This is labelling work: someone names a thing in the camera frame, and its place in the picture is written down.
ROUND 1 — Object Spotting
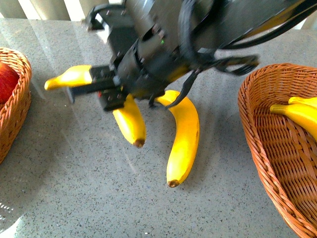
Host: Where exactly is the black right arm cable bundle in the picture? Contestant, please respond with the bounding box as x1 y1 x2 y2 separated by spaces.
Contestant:
148 0 317 110

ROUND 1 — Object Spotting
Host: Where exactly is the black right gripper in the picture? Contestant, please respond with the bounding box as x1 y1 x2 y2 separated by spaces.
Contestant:
66 37 189 111

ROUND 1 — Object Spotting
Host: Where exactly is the wicker basket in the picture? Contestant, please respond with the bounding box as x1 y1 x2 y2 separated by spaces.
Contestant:
238 63 317 238
0 47 32 162

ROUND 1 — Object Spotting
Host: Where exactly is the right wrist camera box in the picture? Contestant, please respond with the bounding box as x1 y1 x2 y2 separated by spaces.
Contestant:
84 4 138 54

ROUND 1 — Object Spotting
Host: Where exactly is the yellow banana in basket back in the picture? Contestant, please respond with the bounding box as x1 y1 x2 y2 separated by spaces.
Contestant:
288 97 317 108

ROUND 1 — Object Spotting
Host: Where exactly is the red apple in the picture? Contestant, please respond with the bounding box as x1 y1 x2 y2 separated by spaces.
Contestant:
0 62 19 104

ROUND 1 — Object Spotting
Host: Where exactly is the long yellow banana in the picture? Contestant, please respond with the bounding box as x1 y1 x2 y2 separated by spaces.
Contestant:
166 97 200 188

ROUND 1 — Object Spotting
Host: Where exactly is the yellow banana in basket front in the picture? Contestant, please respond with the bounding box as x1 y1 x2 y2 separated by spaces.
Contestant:
269 104 317 140

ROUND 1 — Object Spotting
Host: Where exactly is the right wicker basket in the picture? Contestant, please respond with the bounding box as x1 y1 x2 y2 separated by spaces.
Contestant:
238 63 317 238

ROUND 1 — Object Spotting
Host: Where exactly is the left wicker basket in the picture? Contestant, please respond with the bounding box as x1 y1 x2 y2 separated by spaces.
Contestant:
0 47 32 162

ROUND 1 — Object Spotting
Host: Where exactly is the grey pleated curtain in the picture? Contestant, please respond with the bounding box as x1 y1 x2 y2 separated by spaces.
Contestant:
0 0 122 21

